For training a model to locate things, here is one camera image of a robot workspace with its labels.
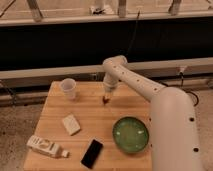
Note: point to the green ceramic bowl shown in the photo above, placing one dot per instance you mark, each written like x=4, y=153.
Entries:
x=130, y=135

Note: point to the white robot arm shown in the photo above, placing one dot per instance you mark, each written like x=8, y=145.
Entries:
x=173, y=128

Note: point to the wooden table board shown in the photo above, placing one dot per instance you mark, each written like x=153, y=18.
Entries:
x=96, y=121

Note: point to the white plastic cup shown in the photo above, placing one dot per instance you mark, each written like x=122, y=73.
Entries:
x=68, y=87

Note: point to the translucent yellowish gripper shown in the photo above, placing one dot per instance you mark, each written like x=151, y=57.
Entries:
x=108, y=93

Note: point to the white plastic bottle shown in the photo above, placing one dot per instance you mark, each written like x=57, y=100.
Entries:
x=46, y=147

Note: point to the black smartphone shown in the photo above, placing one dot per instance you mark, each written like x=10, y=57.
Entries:
x=92, y=154

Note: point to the red pepper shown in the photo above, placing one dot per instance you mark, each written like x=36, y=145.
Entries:
x=105, y=100

